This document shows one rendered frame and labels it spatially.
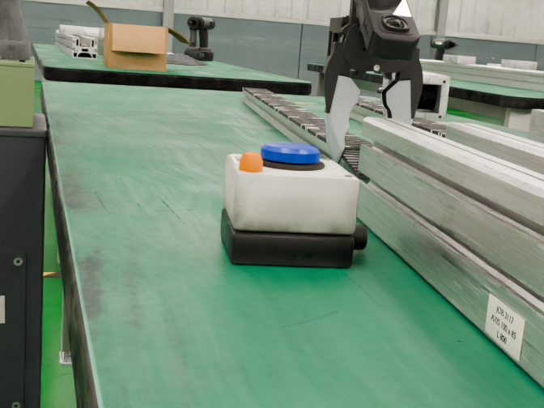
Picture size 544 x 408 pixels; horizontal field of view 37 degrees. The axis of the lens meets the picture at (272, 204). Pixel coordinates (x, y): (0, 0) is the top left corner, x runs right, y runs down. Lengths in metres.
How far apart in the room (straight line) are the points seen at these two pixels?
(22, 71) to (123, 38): 1.70
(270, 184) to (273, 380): 0.18
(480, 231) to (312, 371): 0.13
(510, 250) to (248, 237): 0.18
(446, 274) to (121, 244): 0.21
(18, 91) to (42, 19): 10.50
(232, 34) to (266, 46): 0.54
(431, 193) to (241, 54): 11.51
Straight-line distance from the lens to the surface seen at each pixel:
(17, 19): 1.20
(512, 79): 4.06
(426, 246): 0.52
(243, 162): 0.51
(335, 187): 0.51
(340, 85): 0.83
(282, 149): 0.53
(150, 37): 2.84
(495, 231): 0.43
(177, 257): 0.53
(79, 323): 0.42
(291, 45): 12.20
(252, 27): 12.03
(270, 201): 0.51
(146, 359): 0.37
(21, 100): 1.14
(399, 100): 0.85
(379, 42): 0.75
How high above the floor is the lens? 0.92
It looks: 12 degrees down
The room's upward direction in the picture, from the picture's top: 4 degrees clockwise
